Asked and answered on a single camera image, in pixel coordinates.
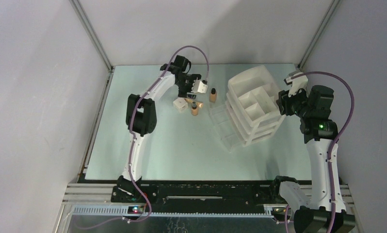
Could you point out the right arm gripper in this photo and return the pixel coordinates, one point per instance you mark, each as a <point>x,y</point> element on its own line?
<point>283,101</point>

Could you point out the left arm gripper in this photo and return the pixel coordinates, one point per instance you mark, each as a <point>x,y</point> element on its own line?
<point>183,93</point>

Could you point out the white cosmetic box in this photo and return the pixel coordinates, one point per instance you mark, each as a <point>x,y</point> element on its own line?
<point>180,104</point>

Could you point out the white plastic drawer organizer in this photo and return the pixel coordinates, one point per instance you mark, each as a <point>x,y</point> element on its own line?
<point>251,105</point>

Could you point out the clear acrylic drawer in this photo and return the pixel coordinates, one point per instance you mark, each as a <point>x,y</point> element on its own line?
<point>224,126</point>

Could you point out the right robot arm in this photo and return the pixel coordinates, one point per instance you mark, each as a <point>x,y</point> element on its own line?
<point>324,210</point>

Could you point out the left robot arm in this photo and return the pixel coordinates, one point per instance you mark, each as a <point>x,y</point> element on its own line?
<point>141,116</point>

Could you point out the beige concealer stick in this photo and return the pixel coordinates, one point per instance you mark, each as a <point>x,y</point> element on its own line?
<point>198,103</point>

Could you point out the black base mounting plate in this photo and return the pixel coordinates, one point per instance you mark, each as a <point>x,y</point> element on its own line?
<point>201,197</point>

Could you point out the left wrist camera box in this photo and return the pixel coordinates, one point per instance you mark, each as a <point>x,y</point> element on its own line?
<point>199,87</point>

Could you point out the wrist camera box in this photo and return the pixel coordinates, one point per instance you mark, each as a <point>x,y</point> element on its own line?
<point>199,87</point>
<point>297,81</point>

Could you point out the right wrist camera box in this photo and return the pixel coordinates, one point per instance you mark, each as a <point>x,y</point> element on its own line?
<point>297,81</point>

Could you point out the aluminium frame rail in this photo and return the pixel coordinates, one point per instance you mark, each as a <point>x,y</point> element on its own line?
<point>89,29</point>

